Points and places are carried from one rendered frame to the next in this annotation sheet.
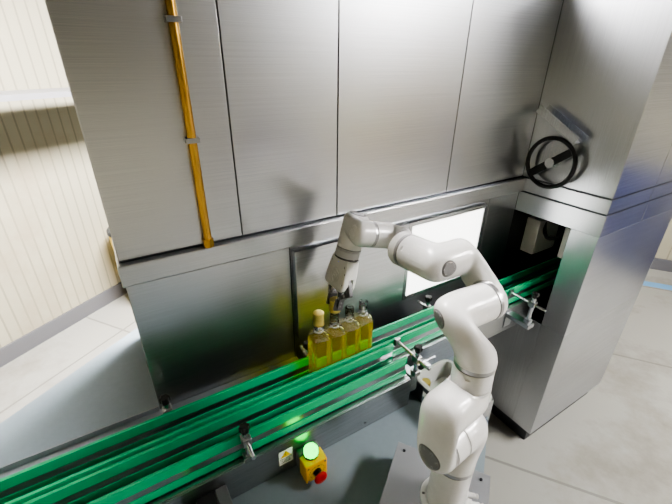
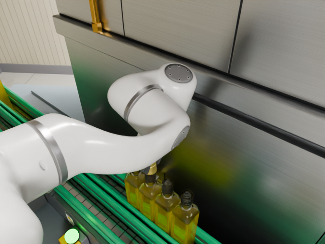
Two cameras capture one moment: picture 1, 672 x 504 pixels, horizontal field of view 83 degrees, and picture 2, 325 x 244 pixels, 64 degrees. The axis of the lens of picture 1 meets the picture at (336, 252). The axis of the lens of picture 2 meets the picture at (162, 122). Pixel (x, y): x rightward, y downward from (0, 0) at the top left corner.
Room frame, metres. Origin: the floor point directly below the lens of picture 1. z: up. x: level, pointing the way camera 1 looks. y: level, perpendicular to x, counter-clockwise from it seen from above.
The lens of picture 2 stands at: (0.88, -0.43, 1.68)
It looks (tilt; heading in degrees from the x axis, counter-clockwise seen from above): 40 degrees down; 71
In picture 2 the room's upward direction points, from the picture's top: straight up
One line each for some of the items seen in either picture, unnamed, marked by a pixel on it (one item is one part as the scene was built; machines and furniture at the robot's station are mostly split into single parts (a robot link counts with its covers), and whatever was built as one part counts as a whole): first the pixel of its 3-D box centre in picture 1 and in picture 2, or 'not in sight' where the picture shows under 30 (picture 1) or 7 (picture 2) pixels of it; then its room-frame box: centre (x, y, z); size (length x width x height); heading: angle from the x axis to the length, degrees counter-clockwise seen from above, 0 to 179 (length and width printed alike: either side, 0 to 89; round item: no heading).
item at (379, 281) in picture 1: (399, 263); (320, 218); (1.30, -0.25, 1.15); 0.90 x 0.03 x 0.34; 122
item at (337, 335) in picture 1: (334, 350); (151, 205); (0.99, 0.00, 0.99); 0.06 x 0.06 x 0.21; 32
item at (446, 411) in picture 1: (455, 414); not in sight; (0.57, -0.26, 1.17); 0.16 x 0.10 x 0.24; 128
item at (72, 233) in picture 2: (310, 450); (71, 236); (0.73, 0.07, 0.84); 0.04 x 0.04 x 0.03
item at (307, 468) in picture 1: (311, 462); (74, 243); (0.72, 0.07, 0.79); 0.07 x 0.07 x 0.07; 32
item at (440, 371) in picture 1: (451, 393); not in sight; (0.98, -0.42, 0.80); 0.22 x 0.17 x 0.09; 32
